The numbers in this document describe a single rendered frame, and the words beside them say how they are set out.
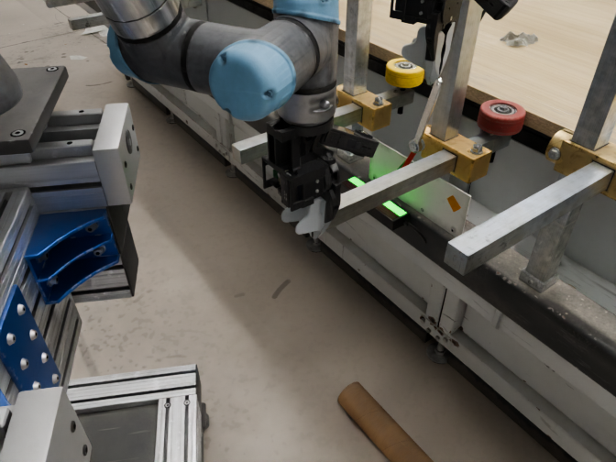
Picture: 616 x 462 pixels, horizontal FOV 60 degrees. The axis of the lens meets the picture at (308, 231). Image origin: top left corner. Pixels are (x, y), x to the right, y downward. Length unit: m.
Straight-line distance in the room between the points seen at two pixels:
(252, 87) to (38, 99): 0.35
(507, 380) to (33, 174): 1.21
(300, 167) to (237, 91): 0.20
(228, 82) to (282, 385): 1.21
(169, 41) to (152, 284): 1.46
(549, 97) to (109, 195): 0.81
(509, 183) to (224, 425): 0.97
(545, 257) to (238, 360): 1.05
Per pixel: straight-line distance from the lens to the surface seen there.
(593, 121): 0.82
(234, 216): 2.23
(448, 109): 0.97
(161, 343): 1.80
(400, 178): 0.89
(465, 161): 0.96
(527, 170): 1.19
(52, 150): 0.77
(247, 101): 0.54
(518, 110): 1.06
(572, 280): 1.16
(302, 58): 0.58
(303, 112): 0.67
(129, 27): 0.59
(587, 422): 1.49
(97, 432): 1.40
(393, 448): 1.47
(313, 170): 0.71
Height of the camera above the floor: 1.35
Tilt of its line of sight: 39 degrees down
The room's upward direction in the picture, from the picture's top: straight up
